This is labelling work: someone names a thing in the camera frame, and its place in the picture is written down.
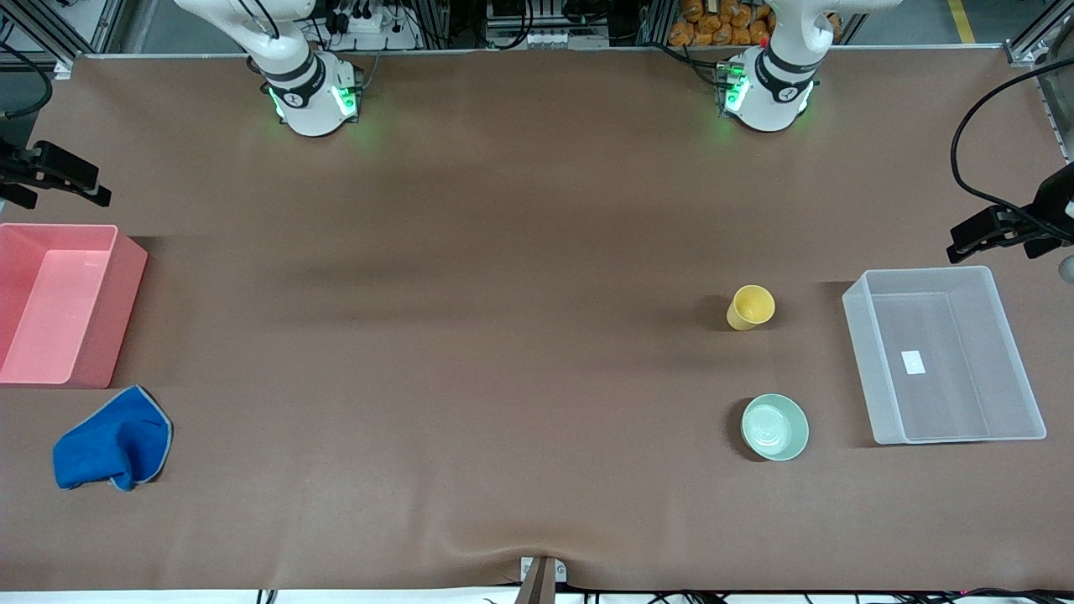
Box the blue cloth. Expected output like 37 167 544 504
52 385 174 492

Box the yellow cup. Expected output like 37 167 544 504
726 284 776 331

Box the light green bowl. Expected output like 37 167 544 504
740 393 811 462

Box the pink plastic bin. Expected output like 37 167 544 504
0 223 149 389

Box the clear plastic bin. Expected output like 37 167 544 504
842 267 1048 445

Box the white power strip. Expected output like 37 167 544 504
323 0 422 51

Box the orange bagged items pile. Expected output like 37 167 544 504
669 0 777 48

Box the brown table mat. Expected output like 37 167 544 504
0 46 1074 592

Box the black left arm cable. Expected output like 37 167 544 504
950 57 1074 234

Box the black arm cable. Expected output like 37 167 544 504
0 42 54 119
950 57 1074 234

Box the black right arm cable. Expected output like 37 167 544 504
0 42 54 119

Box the aluminium frame profile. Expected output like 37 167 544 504
1003 17 1074 164
0 0 127 72

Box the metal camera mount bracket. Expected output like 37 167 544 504
516 555 568 604

